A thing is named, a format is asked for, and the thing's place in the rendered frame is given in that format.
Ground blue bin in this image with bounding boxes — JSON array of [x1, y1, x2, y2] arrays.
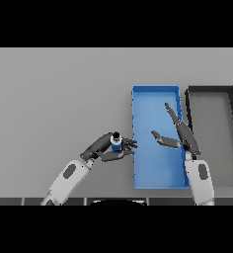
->
[[131, 85, 191, 190]]

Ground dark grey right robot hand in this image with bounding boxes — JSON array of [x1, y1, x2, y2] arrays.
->
[[150, 102, 202, 161]]

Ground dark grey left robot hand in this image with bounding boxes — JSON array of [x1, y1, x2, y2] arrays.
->
[[79, 131, 139, 163]]

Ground blue pipe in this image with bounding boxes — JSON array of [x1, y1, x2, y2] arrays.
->
[[110, 131, 123, 152]]

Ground dark grey bin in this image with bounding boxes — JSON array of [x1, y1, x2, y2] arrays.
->
[[185, 85, 233, 188]]

